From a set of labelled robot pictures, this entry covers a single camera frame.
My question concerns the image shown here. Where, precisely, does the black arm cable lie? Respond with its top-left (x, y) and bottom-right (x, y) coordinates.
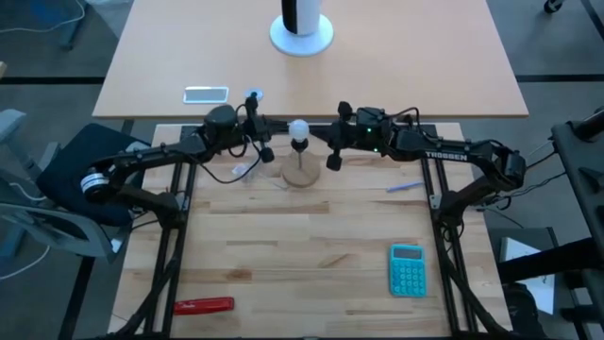
top-left (195, 136), bottom-right (264, 185)

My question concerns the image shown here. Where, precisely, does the wooden base lamp stand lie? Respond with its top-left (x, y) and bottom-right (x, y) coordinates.
top-left (280, 136), bottom-right (322, 189)

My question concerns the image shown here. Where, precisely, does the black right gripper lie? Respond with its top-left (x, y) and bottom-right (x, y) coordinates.
top-left (309, 100), bottom-right (361, 172)

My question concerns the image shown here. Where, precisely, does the white paper sheet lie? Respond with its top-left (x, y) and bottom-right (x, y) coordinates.
top-left (498, 235), bottom-right (557, 315)

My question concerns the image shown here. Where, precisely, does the white floor cable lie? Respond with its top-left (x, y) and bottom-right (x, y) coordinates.
top-left (0, 244), bottom-right (52, 282)

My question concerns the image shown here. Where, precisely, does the beige desk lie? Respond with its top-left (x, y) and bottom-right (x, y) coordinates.
top-left (92, 0), bottom-right (529, 119)

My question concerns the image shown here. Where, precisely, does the black bag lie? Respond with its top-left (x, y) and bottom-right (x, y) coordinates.
top-left (502, 281), bottom-right (549, 340)

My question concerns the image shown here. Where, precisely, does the clear plastic bag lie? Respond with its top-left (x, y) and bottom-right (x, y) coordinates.
top-left (229, 160), bottom-right (290, 191)

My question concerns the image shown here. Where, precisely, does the teal calculator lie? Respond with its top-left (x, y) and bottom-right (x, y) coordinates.
top-left (388, 244), bottom-right (428, 298)

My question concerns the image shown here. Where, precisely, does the purple pen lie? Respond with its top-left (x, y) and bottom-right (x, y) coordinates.
top-left (386, 180), bottom-right (425, 194)

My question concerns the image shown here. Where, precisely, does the red handheld tool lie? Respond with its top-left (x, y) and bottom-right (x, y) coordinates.
top-left (173, 296), bottom-right (236, 316)

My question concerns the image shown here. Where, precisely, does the grey black office chair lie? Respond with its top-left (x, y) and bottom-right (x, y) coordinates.
top-left (0, 109), bottom-right (152, 264)

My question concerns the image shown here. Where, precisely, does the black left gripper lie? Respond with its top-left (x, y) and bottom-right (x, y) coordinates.
top-left (235, 92), bottom-right (292, 164)

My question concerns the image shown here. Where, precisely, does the silver smartphone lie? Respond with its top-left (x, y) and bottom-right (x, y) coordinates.
top-left (182, 86), bottom-right (230, 105)

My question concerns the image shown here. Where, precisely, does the black equipment stand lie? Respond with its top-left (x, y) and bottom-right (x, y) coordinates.
top-left (495, 108), bottom-right (604, 340)

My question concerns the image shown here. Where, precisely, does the white LED lightbulb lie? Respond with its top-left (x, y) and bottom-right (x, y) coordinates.
top-left (288, 119), bottom-right (311, 142)

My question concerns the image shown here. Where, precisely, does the black metal table frame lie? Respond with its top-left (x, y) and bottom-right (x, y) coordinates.
top-left (108, 122), bottom-right (513, 340)

